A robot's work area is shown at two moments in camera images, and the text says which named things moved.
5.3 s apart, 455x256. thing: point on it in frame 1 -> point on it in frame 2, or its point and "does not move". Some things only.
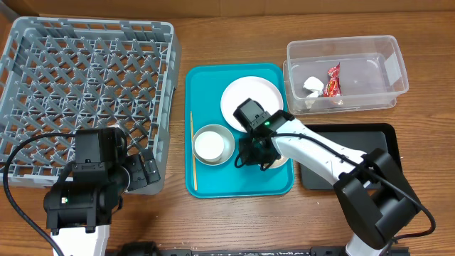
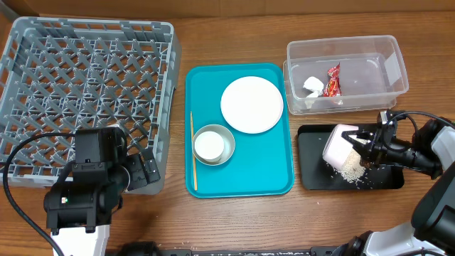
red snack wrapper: (333, 87) does not move
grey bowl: (229, 144) does not move
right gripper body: (254, 150) -> (374, 148)
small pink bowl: (277, 162) -> (337, 148)
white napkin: (315, 85) does not move
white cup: (209, 146) does not move
